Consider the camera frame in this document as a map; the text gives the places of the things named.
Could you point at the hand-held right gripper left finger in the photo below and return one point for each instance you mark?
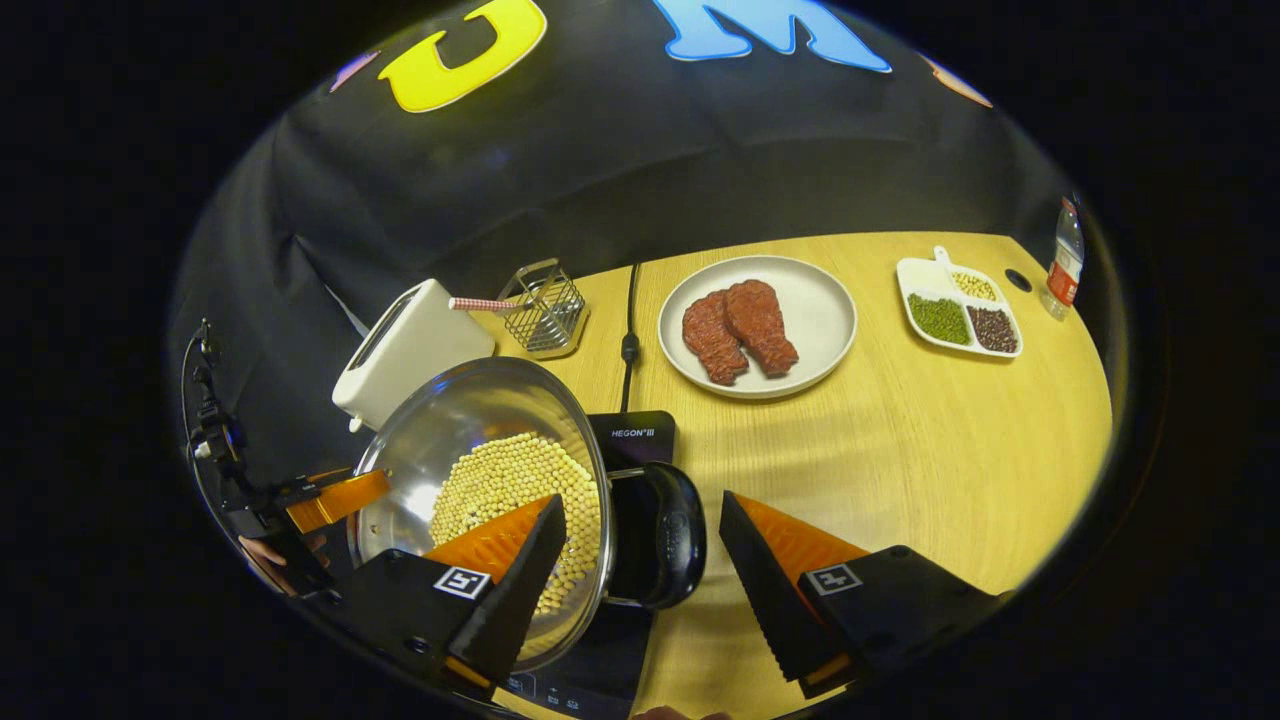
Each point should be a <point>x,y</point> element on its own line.
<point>520,595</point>

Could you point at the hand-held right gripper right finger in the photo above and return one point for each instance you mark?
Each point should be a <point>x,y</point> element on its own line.
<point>760,590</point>

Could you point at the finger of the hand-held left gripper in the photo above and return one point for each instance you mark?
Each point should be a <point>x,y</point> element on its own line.
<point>340,498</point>

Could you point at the black induction cooktop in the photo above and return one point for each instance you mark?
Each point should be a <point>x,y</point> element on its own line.
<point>640,440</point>

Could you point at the pile of yellow soybeans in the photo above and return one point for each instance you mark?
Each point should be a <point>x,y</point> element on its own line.
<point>500,475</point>

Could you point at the white toaster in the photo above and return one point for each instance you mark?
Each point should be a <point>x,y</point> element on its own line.
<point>420,345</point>

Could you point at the pink striped straw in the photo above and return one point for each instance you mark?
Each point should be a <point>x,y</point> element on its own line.
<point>480,303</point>

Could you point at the brown meat piece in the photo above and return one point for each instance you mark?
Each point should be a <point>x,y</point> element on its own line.
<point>760,325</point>
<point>710,340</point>

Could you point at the round white plate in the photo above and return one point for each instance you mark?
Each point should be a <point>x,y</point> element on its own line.
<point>820,310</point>

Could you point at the heap of green beans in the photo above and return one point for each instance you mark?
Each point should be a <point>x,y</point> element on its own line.
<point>938,319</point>

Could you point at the heap of dark red beans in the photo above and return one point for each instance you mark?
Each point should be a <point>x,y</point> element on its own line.
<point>993,329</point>

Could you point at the white divided dish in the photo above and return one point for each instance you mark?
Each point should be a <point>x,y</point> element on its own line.
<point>925,275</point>

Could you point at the heap of pale yellow beans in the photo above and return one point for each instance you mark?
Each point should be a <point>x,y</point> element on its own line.
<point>975,286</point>

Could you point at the clear water bottle red label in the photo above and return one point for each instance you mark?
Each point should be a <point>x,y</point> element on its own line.
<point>1065,270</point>

